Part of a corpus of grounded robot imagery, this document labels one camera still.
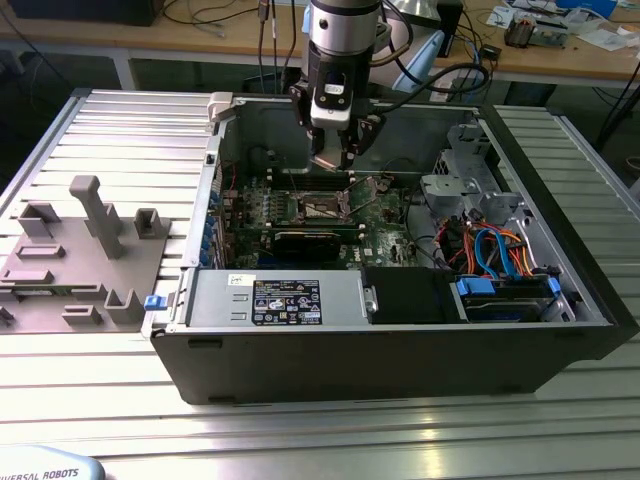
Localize blue cardboard box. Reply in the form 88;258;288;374
556;0;620;20

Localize wooden desk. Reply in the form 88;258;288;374
0;0;640;84

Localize green motherboard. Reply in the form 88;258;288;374
222;169;439;274

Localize grey power supply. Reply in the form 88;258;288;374
187;269;369;329

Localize black bay cover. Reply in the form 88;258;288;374
362;267;456;325

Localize grey case handle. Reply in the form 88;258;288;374
206;91;236;123

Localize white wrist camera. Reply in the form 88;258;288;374
309;69;352;131

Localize blue flat cable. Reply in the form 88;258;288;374
492;232;519;280
472;227;501;280

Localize CPU socket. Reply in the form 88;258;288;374
294;189;354;225

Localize black graphics card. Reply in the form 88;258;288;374
269;227;366;262

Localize orange wire bundle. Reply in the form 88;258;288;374
447;224;539;277

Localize hard disk in blue carrier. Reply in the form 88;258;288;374
449;274;561;324

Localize black PC case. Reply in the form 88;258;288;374
141;92;640;407

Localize grey electronic module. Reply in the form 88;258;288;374
529;22;570;50

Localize silver drive cage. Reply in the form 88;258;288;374
417;122;534;224

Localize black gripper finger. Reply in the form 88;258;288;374
288;82;327;158
338;112;390;172

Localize black upright box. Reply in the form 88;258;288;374
438;0;464;57

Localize copper coil part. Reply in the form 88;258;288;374
503;13;532;50

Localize silver CPU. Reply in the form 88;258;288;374
312;153;346;172

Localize blue expansion slot brackets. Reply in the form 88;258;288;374
198;177;224;269

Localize grey parts rack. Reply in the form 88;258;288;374
0;174;174;335

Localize black desktop computer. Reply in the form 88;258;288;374
7;0;166;28

